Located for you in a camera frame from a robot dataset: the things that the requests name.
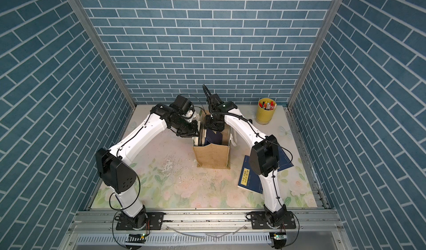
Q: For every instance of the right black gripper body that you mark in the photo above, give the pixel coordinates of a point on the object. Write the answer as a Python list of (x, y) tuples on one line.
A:
[(212, 123)]

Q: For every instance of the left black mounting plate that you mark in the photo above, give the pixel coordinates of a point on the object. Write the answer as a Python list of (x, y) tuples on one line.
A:
[(143, 221)]

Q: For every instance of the dark blue starry book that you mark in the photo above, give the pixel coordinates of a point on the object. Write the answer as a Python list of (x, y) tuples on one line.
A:
[(213, 137)]

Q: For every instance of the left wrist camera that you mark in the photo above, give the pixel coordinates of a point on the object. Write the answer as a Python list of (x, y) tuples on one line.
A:
[(182, 105)]

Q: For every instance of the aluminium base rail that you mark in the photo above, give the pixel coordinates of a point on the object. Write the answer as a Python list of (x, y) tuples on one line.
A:
[(239, 229)]

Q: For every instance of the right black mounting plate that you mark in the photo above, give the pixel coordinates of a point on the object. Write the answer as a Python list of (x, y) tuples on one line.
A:
[(261, 220)]

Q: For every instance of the black mounting plate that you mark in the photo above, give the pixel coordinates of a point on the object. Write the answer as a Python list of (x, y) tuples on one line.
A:
[(261, 220), (143, 221)]

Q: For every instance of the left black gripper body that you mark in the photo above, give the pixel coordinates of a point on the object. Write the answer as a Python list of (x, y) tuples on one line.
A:
[(188, 130)]

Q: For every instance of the navy blue book yellow label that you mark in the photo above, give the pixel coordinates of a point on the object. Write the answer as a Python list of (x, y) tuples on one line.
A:
[(250, 180)]

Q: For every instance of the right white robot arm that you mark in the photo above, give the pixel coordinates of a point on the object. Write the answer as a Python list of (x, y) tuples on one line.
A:
[(264, 155)]

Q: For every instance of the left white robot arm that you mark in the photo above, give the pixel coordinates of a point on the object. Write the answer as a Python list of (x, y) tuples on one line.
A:
[(113, 164)]

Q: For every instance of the white paged book in bag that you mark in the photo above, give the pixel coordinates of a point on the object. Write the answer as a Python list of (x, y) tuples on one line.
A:
[(199, 140)]

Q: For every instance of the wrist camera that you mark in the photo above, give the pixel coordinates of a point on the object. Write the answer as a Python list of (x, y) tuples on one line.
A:
[(214, 102), (182, 105)]

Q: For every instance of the yellow pen holder cup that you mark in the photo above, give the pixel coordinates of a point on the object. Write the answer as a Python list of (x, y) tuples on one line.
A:
[(263, 114)]

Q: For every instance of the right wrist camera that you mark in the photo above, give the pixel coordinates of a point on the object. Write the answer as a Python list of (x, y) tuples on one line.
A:
[(214, 102)]

